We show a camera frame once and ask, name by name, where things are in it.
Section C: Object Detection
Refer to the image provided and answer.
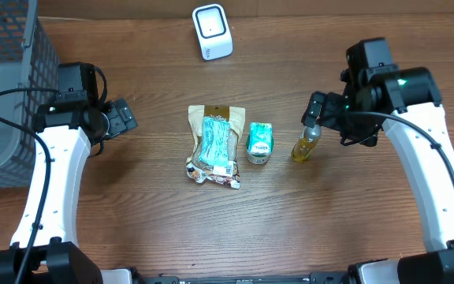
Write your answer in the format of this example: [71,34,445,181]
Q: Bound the white barcode scanner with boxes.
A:
[192,4,233,61]

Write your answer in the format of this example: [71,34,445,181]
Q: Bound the green lid jar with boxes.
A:
[245,135,274,165]

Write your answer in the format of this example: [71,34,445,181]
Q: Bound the yellow liquid bottle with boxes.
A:
[291,124,322,163]

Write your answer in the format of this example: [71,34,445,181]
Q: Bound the grey plastic mesh basket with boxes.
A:
[0,0,60,188]

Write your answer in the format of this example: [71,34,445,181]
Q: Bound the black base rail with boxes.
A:
[100,267,358,284]

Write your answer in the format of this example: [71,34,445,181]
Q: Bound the Pantree snack bag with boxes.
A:
[185,105,246,189]

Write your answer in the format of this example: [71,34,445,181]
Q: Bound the small teal tissue pack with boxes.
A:
[247,122,274,156]

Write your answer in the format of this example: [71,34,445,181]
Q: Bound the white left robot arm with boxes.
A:
[0,62,140,283]

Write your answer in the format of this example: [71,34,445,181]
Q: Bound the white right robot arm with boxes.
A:
[301,38,454,283]

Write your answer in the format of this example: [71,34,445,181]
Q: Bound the teal wet wipes pack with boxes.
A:
[199,117,230,167]

